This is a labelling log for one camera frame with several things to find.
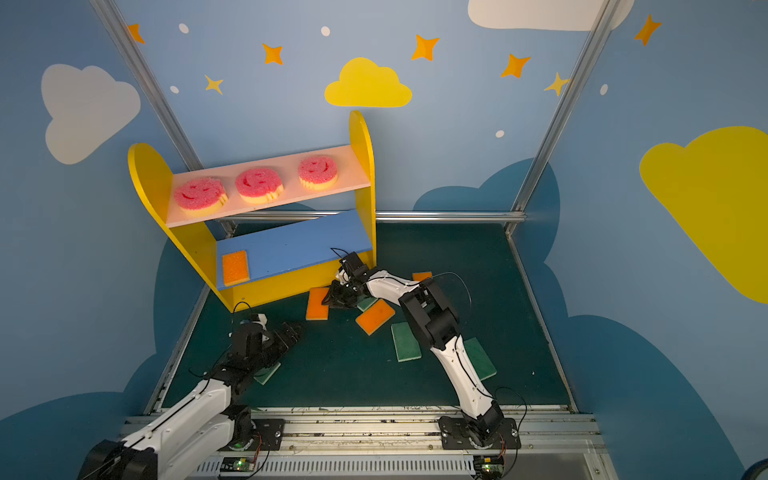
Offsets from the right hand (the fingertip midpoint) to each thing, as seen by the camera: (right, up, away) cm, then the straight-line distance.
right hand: (324, 302), depth 96 cm
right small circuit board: (+45, -36, -25) cm, 63 cm away
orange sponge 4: (+33, +8, +11) cm, 36 cm away
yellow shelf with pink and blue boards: (-19, +24, +4) cm, 31 cm away
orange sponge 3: (+17, -5, -1) cm, 17 cm away
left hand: (-7, -8, -9) cm, 13 cm away
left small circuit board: (-15, -35, -26) cm, 46 cm away
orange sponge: (-3, -3, 0) cm, 4 cm away
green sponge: (+26, -12, -8) cm, 30 cm away
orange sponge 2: (-25, +12, -8) cm, 29 cm away
